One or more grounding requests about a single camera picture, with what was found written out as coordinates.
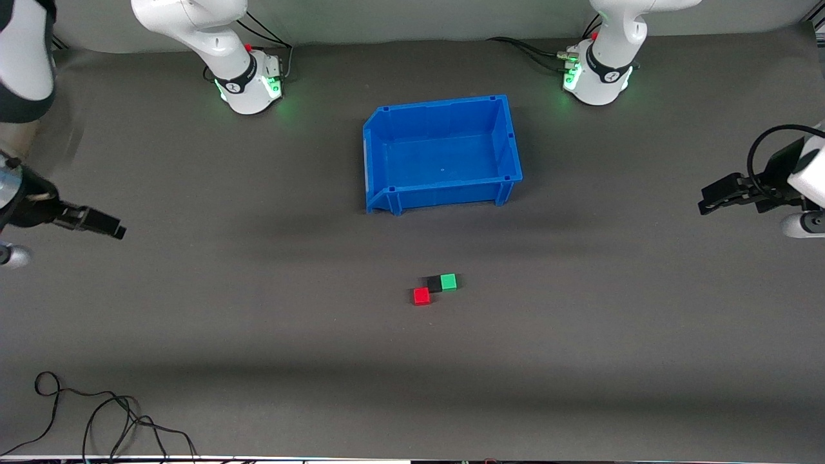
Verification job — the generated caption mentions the black base power cable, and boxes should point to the black base power cable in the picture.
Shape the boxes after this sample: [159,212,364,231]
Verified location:
[235,12,295,81]
[487,37,578,73]

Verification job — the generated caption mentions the dark grey table mat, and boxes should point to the dark grey table mat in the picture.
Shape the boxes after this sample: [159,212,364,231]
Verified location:
[0,26,825,459]

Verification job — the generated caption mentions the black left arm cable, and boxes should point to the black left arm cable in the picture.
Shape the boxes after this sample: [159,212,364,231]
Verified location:
[748,124,825,194]

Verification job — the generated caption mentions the thin black loose cable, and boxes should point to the thin black loose cable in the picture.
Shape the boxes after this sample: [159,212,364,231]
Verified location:
[0,371,198,464]

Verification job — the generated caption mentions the grey plastic box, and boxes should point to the grey plastic box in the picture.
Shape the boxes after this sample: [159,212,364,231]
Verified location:
[0,120,39,162]

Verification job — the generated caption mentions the blue plastic storage bin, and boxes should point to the blue plastic storage bin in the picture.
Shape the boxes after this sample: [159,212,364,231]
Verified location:
[362,95,524,215]

